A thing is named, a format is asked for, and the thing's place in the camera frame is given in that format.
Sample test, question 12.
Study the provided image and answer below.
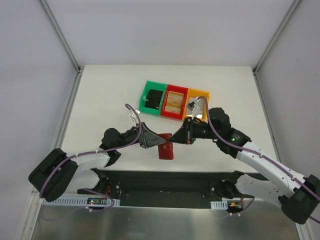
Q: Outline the red leather card holder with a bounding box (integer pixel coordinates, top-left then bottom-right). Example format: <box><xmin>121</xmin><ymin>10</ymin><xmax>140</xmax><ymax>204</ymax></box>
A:
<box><xmin>158</xmin><ymin>133</ymin><xmax>174</xmax><ymax>160</ymax></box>

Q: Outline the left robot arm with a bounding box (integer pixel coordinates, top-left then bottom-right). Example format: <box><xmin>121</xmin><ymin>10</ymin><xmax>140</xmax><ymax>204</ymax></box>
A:
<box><xmin>28</xmin><ymin>122</ymin><xmax>166</xmax><ymax>202</ymax></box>

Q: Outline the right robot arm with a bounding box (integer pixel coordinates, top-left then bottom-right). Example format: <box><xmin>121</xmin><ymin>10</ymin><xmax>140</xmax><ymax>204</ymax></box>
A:
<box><xmin>169</xmin><ymin>107</ymin><xmax>320</xmax><ymax>225</ymax></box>

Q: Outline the silver VIP card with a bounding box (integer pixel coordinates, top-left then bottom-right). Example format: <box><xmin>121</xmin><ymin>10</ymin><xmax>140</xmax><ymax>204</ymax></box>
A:
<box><xmin>186</xmin><ymin>108</ymin><xmax>203</xmax><ymax>119</ymax></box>

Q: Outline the gold VIP card lower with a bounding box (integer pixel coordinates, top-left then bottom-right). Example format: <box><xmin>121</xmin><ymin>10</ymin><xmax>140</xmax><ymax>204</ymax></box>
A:
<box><xmin>164</xmin><ymin>105</ymin><xmax>181</xmax><ymax>114</ymax></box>

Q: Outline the gold vip card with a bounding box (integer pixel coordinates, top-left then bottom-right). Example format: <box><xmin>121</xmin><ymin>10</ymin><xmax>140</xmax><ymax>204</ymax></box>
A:
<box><xmin>166</xmin><ymin>91</ymin><xmax>184</xmax><ymax>106</ymax></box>
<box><xmin>164</xmin><ymin>105</ymin><xmax>181</xmax><ymax>114</ymax></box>

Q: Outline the gold VIP card upper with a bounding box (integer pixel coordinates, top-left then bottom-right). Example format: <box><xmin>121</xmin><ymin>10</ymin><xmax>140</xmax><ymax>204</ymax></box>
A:
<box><xmin>166</xmin><ymin>91</ymin><xmax>184</xmax><ymax>106</ymax></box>

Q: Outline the black VIP card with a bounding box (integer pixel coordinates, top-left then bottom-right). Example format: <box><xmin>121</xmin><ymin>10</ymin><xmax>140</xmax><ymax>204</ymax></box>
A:
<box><xmin>144</xmin><ymin>89</ymin><xmax>163</xmax><ymax>110</ymax></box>

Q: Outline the green plastic bin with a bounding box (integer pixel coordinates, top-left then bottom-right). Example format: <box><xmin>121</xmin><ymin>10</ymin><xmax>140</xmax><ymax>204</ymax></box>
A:
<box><xmin>139</xmin><ymin>80</ymin><xmax>167</xmax><ymax>116</ymax></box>

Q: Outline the yellow plastic bin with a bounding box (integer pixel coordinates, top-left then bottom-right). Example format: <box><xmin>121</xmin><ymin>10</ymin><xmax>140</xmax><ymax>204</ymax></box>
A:
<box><xmin>182</xmin><ymin>88</ymin><xmax>210</xmax><ymax>121</ymax></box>

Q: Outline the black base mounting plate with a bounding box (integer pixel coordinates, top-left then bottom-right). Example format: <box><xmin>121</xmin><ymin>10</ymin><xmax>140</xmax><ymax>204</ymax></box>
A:
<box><xmin>91</xmin><ymin>169</ymin><xmax>243</xmax><ymax>209</ymax></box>

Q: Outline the red plastic bin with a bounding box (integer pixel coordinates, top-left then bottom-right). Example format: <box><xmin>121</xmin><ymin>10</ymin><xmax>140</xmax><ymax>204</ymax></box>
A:
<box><xmin>160</xmin><ymin>84</ymin><xmax>189</xmax><ymax>120</ymax></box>

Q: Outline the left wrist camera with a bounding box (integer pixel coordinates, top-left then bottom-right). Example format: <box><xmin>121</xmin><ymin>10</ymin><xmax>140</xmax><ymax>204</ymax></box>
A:
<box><xmin>129</xmin><ymin>109</ymin><xmax>141</xmax><ymax>122</ymax></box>

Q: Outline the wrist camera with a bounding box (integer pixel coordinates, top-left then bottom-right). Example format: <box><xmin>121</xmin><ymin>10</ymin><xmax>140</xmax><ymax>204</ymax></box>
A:
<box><xmin>186</xmin><ymin>100</ymin><xmax>201</xmax><ymax>113</ymax></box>
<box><xmin>129</xmin><ymin>109</ymin><xmax>141</xmax><ymax>122</ymax></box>

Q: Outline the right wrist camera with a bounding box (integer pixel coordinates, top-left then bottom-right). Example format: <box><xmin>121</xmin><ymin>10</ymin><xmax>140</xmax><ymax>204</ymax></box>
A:
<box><xmin>186</xmin><ymin>100</ymin><xmax>201</xmax><ymax>113</ymax></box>

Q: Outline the right white cable duct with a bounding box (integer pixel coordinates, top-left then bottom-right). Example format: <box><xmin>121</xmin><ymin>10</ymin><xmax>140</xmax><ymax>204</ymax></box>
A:
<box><xmin>210</xmin><ymin>200</ymin><xmax>228</xmax><ymax>210</ymax></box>

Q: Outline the white cable duct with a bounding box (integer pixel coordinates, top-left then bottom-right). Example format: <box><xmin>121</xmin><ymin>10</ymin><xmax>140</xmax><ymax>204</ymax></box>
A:
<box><xmin>42</xmin><ymin>196</ymin><xmax>121</xmax><ymax>207</ymax></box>
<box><xmin>210</xmin><ymin>200</ymin><xmax>228</xmax><ymax>210</ymax></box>

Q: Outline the left white cable duct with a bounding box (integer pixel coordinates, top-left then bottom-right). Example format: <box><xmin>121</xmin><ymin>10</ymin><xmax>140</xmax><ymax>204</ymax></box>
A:
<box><xmin>42</xmin><ymin>196</ymin><xmax>121</xmax><ymax>207</ymax></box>

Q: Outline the left aluminium frame post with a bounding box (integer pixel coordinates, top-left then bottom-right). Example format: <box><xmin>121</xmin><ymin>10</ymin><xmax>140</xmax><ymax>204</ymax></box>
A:
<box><xmin>37</xmin><ymin>0</ymin><xmax>81</xmax><ymax>73</ymax></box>

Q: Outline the aluminium frame post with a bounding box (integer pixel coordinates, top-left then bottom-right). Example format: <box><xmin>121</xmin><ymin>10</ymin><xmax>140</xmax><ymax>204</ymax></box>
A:
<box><xmin>37</xmin><ymin>0</ymin><xmax>81</xmax><ymax>73</ymax></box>
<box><xmin>252</xmin><ymin>0</ymin><xmax>303</xmax><ymax>76</ymax></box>

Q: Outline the right aluminium frame post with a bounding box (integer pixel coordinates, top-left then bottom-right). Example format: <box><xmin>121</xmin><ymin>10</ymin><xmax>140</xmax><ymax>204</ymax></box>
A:
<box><xmin>252</xmin><ymin>0</ymin><xmax>303</xmax><ymax>76</ymax></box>

